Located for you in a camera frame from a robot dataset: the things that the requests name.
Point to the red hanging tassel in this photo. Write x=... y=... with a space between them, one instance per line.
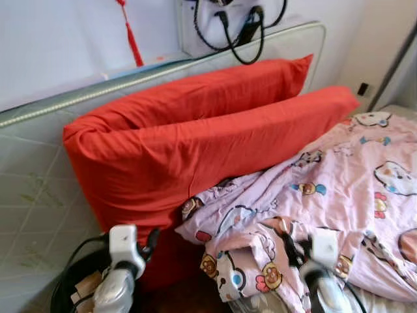
x=133 y=45

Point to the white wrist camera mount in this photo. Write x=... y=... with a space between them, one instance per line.
x=122 y=241
x=326 y=246

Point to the white quilted mattress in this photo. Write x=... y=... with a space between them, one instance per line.
x=32 y=195

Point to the large red cushion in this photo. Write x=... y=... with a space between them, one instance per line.
x=195 y=163

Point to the pink cartoon print quilt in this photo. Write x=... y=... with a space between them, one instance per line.
x=326 y=189

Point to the black wall socket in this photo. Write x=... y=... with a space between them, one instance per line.
x=363 y=89

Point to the black power adapter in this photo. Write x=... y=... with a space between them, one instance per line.
x=251 y=26

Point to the black round waste bin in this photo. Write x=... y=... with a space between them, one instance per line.
x=65 y=287

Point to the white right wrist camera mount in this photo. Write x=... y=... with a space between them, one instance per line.
x=326 y=246

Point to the small red cushion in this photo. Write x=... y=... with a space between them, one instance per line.
x=195 y=91

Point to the brown paper scrap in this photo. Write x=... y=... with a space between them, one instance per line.
x=85 y=287

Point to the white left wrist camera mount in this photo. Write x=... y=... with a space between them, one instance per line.
x=122 y=241

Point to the grey pleated curtain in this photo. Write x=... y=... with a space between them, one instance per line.
x=407 y=78

